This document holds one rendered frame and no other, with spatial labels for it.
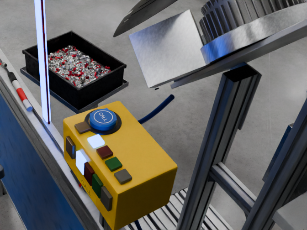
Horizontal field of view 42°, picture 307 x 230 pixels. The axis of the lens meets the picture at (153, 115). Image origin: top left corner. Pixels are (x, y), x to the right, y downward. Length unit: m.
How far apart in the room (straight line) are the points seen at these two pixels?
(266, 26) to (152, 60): 0.27
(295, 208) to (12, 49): 2.18
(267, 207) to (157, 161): 0.59
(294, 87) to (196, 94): 0.69
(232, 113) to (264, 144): 1.17
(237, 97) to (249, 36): 0.31
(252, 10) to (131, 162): 0.43
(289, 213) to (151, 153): 0.37
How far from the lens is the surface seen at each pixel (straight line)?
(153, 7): 1.05
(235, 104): 1.10
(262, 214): 1.13
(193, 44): 0.91
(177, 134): 2.16
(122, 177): 0.53
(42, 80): 0.84
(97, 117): 0.60
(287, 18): 0.82
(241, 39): 0.81
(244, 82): 1.06
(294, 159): 0.97
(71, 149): 0.60
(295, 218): 0.85
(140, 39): 0.93
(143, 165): 0.55
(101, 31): 2.92
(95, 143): 0.57
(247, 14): 0.85
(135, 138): 0.59
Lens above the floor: 1.49
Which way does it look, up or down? 41 degrees down
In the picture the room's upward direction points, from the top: 10 degrees clockwise
